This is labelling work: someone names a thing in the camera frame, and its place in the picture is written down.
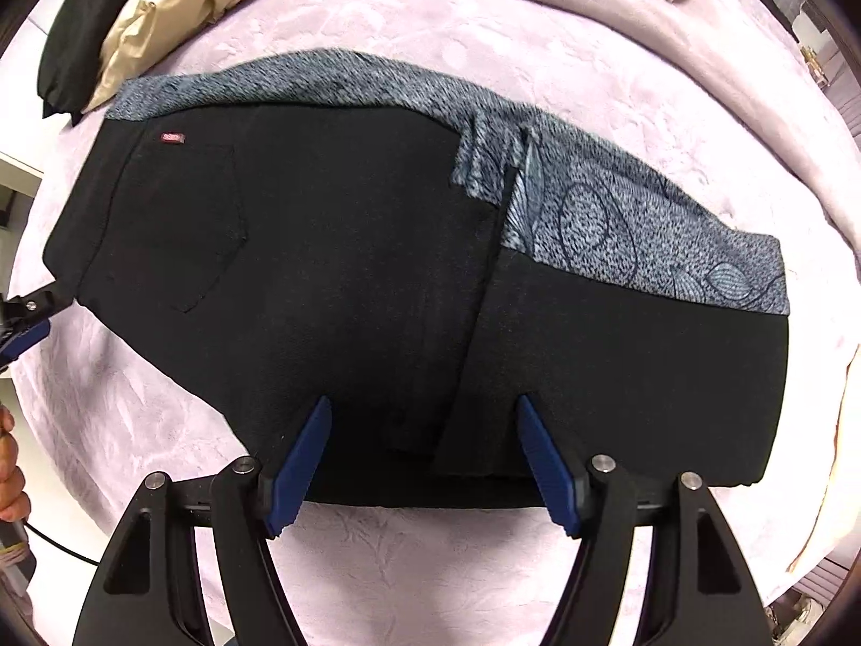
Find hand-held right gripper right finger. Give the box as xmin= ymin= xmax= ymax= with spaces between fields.
xmin=514 ymin=394 xmax=774 ymax=646

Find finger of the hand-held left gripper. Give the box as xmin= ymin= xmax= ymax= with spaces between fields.
xmin=0 ymin=319 xmax=52 ymax=370
xmin=0 ymin=286 xmax=75 ymax=325

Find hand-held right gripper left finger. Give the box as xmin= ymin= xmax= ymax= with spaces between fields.
xmin=70 ymin=395 xmax=334 ymax=646

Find black pants with grey trim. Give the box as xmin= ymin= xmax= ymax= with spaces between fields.
xmin=41 ymin=47 xmax=791 ymax=509

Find person's left hand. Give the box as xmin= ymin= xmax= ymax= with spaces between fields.
xmin=0 ymin=404 xmax=31 ymax=522

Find white desk shelf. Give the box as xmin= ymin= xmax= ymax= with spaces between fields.
xmin=0 ymin=148 xmax=48 ymax=230

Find black jacket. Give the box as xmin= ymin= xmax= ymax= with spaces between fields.
xmin=37 ymin=0 xmax=166 ymax=129

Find beige coat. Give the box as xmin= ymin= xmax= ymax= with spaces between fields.
xmin=81 ymin=0 xmax=337 ymax=112

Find lilac quilted blanket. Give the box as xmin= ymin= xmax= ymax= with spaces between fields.
xmin=6 ymin=0 xmax=861 ymax=646

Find black cable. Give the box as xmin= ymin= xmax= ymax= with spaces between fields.
xmin=23 ymin=521 xmax=102 ymax=566

